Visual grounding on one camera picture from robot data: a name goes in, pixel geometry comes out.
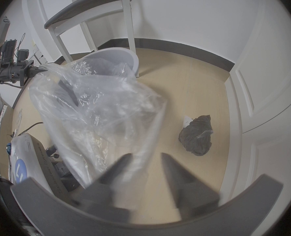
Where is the white chair with grey seat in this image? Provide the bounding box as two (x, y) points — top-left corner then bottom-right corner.
(44, 0), (140, 78)

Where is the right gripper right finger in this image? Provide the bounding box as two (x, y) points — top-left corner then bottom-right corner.
(161, 153), (220, 212)

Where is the black plastic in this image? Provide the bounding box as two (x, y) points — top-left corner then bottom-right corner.
(179, 115), (213, 156)

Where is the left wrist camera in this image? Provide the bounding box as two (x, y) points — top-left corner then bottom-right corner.
(17, 49), (29, 61)

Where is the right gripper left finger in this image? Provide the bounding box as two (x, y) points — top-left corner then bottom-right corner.
(72, 153), (137, 209)

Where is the pale grey trash bin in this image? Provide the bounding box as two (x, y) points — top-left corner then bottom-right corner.
(70, 48), (140, 79)

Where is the clear plastic bag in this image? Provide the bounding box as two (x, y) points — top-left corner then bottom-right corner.
(29, 60), (168, 189)

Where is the black cable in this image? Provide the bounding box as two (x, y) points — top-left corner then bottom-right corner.
(21, 121), (45, 135)

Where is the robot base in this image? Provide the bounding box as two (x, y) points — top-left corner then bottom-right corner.
(0, 132), (82, 196)

